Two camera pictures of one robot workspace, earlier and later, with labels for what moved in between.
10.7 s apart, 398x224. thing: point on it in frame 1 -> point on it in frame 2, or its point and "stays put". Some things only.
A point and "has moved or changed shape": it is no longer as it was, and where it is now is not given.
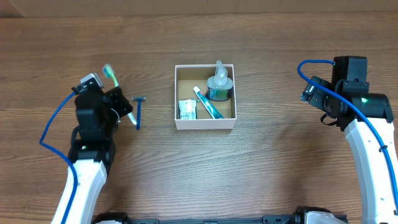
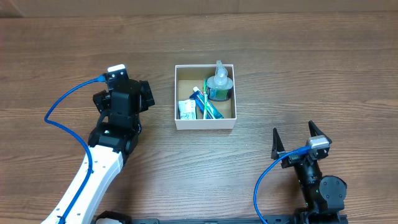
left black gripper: (117, 101) -> (146, 94)
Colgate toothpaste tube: (214, 114) stays put
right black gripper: (319, 101) -> (298, 158)
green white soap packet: (188, 109) stays put
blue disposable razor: (138, 98) has moved or changed shape
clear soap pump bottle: (219, 86) stays put
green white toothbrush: (109, 71) has moved or changed shape
